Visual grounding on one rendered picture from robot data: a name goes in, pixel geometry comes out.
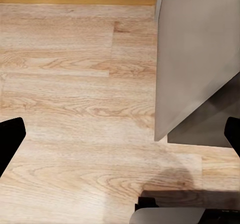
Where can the dishwasher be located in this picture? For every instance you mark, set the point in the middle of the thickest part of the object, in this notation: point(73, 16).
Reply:
point(206, 125)

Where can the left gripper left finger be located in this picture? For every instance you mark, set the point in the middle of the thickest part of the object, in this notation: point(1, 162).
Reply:
point(12, 133)

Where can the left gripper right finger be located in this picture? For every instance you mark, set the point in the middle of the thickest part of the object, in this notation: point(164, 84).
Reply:
point(232, 133)

